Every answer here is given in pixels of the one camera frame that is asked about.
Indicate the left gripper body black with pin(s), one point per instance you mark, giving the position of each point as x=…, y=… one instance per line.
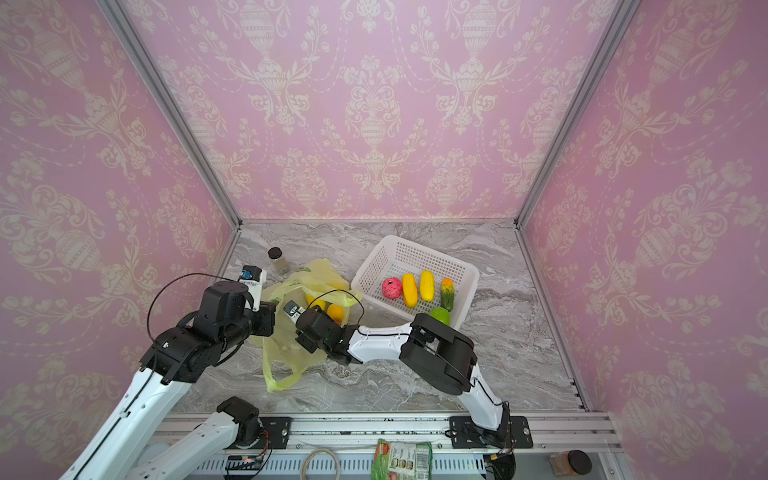
x=238, y=332

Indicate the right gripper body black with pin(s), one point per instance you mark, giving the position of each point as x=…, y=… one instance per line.
x=306, y=331

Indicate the orange yellow mango toy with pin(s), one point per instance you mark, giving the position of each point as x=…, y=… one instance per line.
x=337, y=313

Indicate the yellow lemon toy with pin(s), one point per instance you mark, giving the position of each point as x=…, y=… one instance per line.
x=314, y=302

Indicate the yellow-green plastic bag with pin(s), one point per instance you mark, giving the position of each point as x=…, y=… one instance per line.
x=283, y=360

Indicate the pink dragon fruit toy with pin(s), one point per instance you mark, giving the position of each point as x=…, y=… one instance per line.
x=392, y=288

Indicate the white plastic basket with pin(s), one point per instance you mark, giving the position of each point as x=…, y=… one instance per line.
x=394, y=256

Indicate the yellow banana toy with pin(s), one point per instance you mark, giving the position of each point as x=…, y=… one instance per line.
x=410, y=291

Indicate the yellow corn cob toy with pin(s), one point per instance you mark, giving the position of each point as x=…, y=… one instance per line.
x=427, y=286

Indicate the green apple toy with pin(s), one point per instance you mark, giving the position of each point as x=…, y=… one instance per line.
x=442, y=315

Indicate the yellow green corn toy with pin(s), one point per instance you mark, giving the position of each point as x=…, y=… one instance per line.
x=447, y=294

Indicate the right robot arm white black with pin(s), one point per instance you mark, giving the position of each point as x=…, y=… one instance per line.
x=434, y=351

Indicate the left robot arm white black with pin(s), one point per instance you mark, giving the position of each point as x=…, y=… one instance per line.
x=176, y=360

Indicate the small bottle black cap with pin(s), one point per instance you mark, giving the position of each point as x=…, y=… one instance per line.
x=279, y=260

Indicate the small circuit board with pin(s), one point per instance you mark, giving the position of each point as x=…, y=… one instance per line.
x=244, y=463

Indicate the green snack packet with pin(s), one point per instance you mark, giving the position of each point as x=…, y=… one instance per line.
x=402, y=461

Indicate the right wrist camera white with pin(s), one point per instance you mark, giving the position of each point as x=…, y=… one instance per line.
x=293, y=310

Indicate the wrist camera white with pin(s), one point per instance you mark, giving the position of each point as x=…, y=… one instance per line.
x=254, y=278
x=293, y=310

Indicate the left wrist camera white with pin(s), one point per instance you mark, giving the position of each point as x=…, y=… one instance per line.
x=254, y=278

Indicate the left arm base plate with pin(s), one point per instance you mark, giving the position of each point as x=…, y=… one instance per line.
x=274, y=433

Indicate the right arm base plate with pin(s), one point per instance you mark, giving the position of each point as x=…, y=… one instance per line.
x=464, y=434

